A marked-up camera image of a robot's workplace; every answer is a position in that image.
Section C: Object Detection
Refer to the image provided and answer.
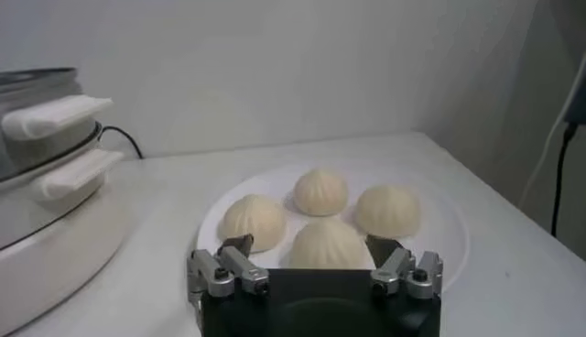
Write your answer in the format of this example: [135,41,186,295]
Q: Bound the black cooker power cable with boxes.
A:
[98,125,144,159]

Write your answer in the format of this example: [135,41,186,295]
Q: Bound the white round plate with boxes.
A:
[196,162,471,294]

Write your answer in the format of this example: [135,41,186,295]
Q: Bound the black adapter cable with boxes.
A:
[550,121,579,237]

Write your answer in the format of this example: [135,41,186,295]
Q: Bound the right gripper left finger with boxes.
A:
[186,233,271,317]

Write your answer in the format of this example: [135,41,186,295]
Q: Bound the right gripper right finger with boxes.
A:
[364,234,444,301]

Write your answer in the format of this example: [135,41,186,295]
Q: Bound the black power adapter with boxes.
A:
[563,68,586,127]

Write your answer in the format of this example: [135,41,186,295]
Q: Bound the white steamed baozi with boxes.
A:
[292,167,349,217]
[354,184,422,239]
[218,193,288,253]
[287,217,376,270]

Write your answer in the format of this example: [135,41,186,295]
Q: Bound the white hanging cable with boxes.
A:
[519,49,586,207]

